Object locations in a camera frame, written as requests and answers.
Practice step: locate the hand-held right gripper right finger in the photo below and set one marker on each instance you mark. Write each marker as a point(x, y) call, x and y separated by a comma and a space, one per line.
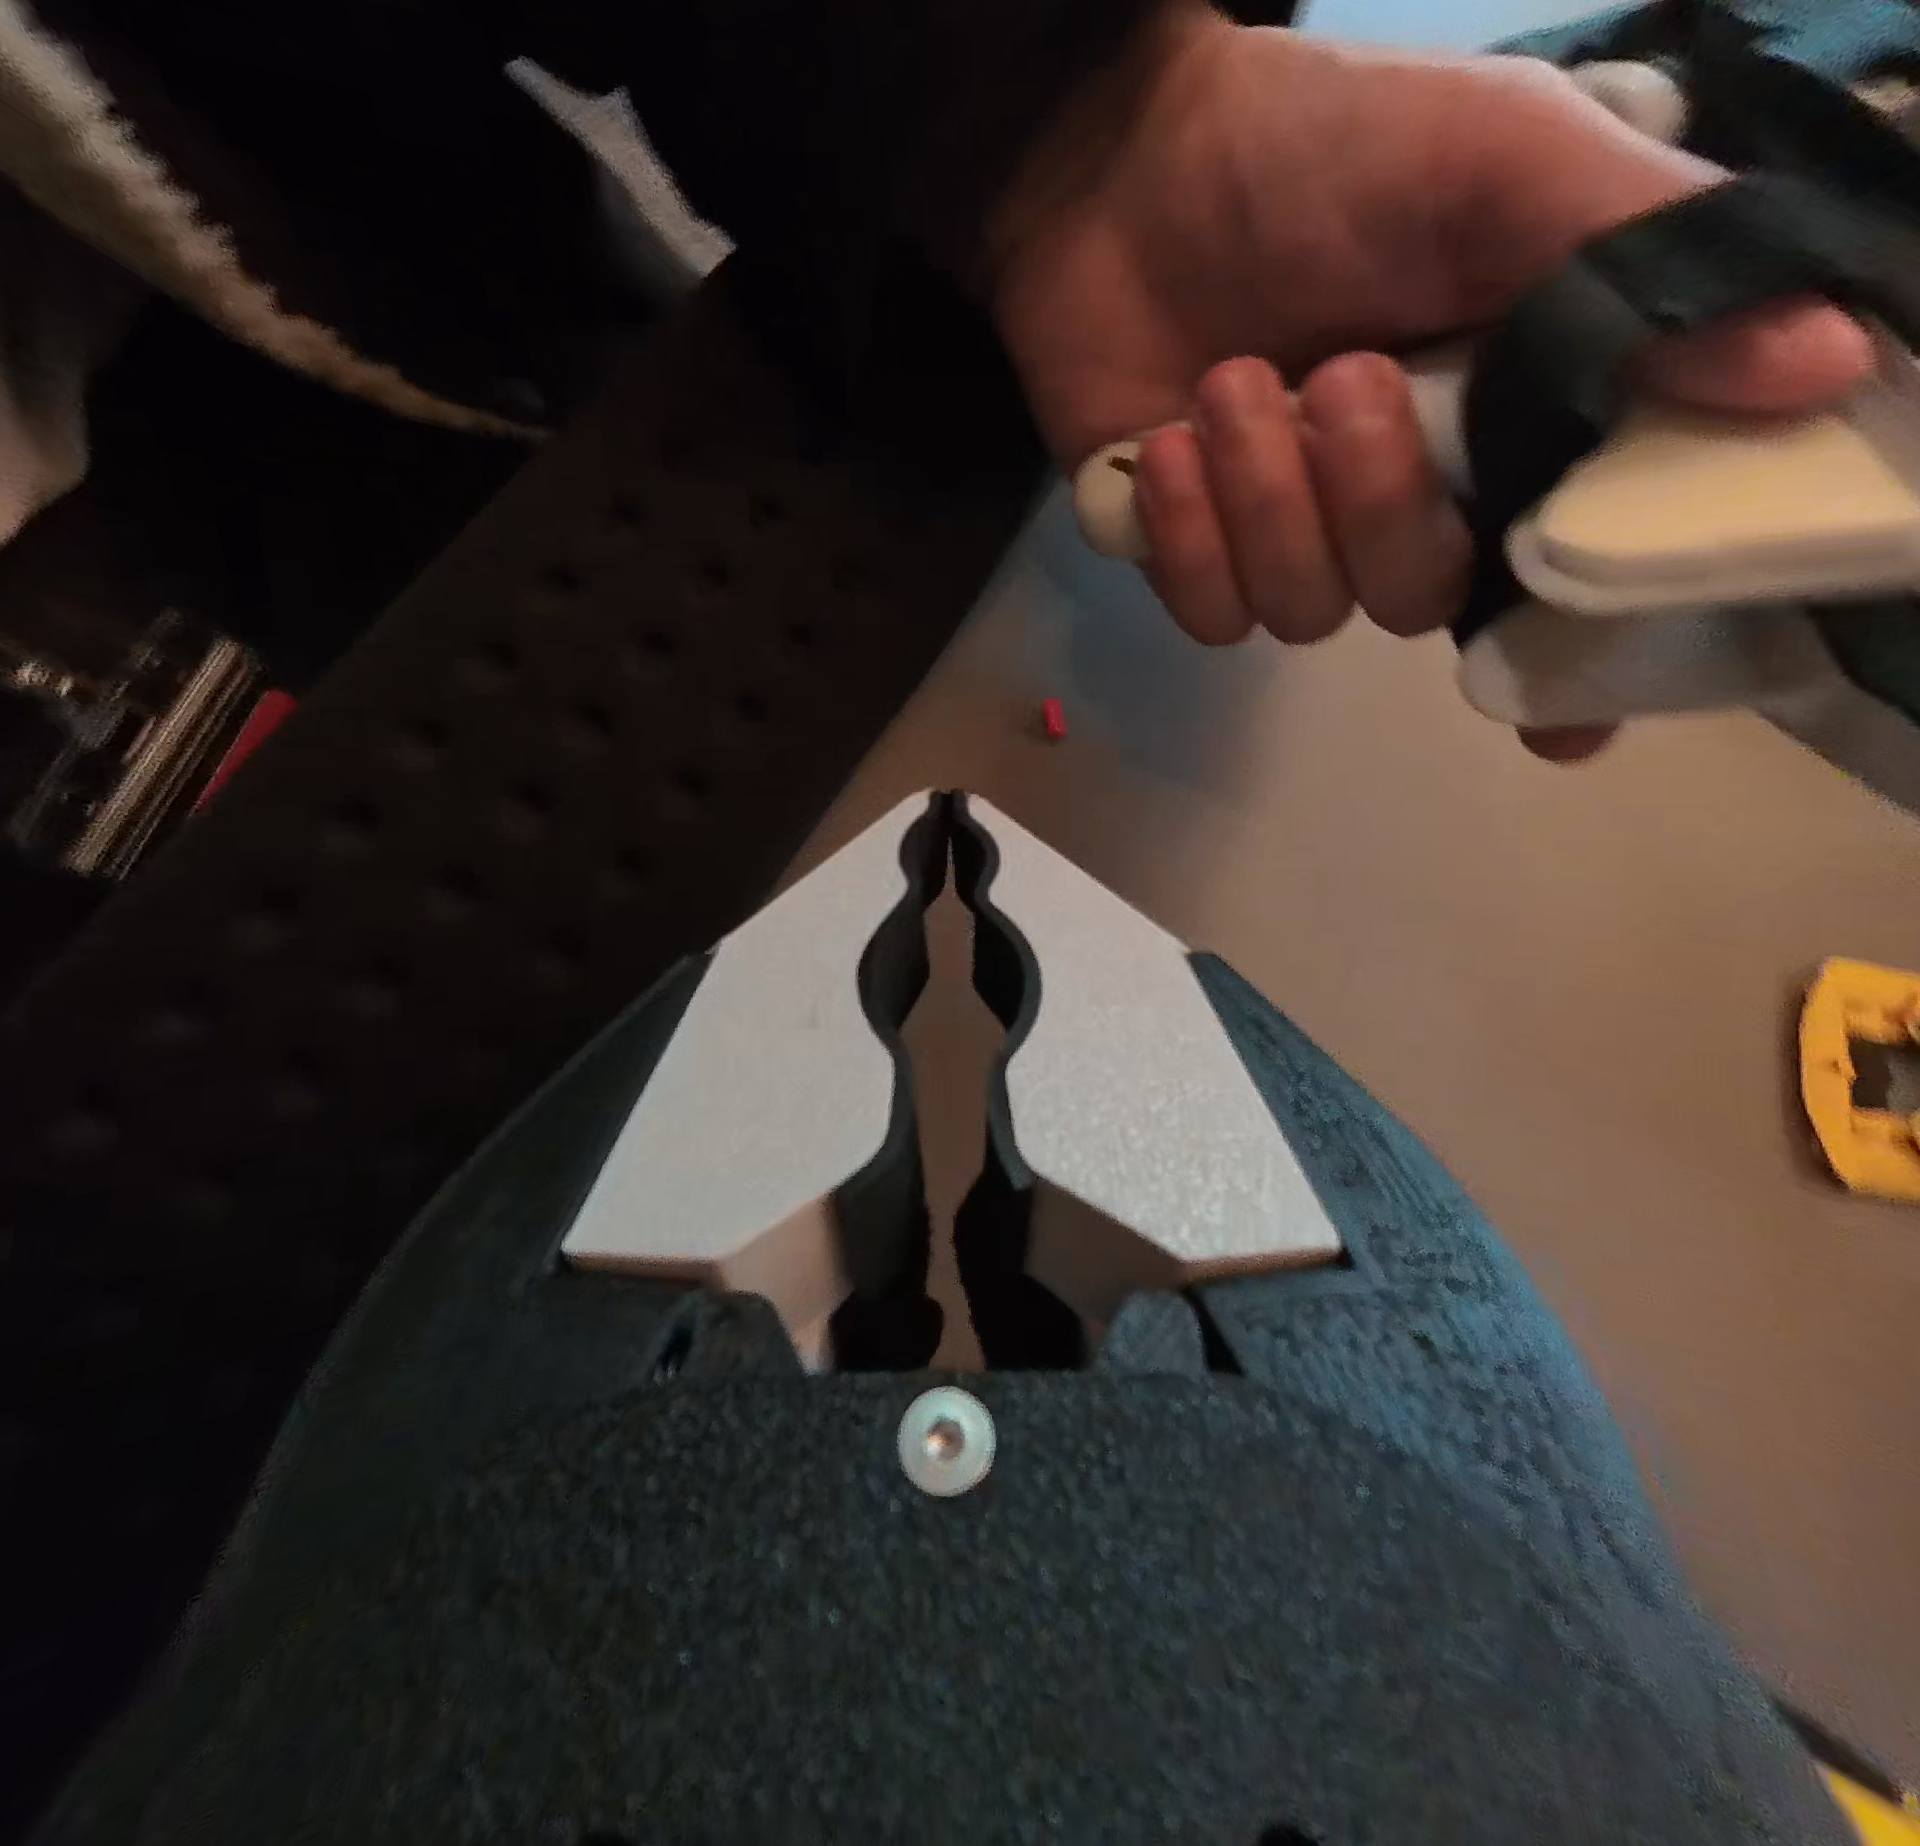
point(1155, 1111)

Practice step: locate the metal frame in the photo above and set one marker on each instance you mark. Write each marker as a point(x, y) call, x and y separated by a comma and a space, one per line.
point(135, 744)

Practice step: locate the person's black jacket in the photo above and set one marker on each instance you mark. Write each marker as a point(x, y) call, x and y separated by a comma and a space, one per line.
point(300, 76)

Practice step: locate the black perforated panel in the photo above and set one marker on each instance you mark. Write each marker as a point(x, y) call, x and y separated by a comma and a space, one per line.
point(452, 826)

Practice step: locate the person's left hand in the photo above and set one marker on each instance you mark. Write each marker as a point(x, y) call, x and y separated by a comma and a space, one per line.
point(1292, 212)

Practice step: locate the grey desk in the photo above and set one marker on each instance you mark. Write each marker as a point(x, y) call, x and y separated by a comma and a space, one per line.
point(1425, 977)

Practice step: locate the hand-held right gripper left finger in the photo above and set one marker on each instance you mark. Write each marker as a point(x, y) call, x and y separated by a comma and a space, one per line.
point(752, 1111)

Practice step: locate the yellow car roof panel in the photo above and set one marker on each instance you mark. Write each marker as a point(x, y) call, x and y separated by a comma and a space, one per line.
point(1852, 1111)

